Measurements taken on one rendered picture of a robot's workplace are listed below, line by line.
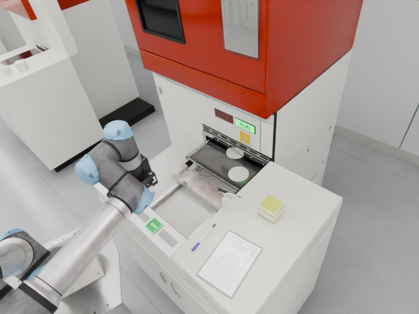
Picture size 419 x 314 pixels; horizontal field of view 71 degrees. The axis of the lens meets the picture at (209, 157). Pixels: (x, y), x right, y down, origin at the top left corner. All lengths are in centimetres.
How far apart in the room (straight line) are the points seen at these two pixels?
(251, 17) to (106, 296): 113
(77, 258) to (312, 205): 86
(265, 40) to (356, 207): 177
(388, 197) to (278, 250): 168
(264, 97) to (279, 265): 60
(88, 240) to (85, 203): 205
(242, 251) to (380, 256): 140
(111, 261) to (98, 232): 60
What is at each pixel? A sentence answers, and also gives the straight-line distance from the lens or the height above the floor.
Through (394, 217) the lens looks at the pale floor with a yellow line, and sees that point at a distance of 257.
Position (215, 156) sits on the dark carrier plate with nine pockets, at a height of 90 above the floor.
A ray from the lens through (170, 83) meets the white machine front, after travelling 165.
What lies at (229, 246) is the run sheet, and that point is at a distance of 112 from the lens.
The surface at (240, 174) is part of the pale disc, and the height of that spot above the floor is 90.
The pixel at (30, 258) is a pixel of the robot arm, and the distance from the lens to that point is 112.
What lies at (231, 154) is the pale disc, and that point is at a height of 90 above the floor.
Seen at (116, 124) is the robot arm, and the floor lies 146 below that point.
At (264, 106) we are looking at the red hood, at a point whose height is 129.
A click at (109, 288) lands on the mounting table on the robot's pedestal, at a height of 82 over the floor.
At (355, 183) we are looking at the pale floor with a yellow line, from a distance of 269.
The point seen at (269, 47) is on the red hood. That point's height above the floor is 152.
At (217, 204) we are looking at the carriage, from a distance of 133.
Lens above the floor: 194
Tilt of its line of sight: 44 degrees down
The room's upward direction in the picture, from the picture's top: 9 degrees counter-clockwise
